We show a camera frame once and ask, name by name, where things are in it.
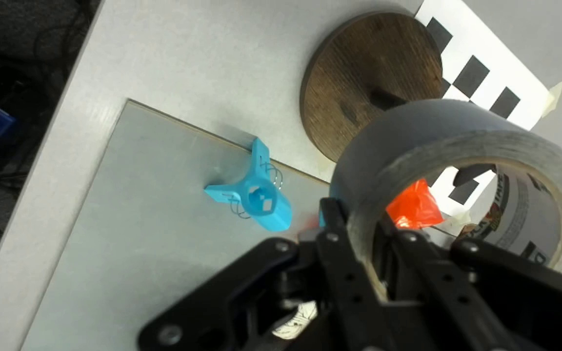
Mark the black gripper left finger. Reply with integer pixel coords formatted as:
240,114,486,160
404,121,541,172
137,197,387,351

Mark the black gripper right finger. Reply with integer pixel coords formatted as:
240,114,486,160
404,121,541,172
375,217,562,351

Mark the gray masking tape roll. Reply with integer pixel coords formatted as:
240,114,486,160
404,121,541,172
328,98,562,309

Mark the black stand with wooden base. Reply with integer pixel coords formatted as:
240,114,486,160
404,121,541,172
299,10,449,164

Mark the blue plastic figure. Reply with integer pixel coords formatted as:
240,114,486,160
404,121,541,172
201,135,295,234

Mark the orange plastic bag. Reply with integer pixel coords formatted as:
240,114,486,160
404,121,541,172
385,180,445,231

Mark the gray table mat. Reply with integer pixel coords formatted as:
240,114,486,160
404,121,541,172
20,98,336,351

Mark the black white checkerboard sheet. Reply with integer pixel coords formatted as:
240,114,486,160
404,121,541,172
414,0,557,209

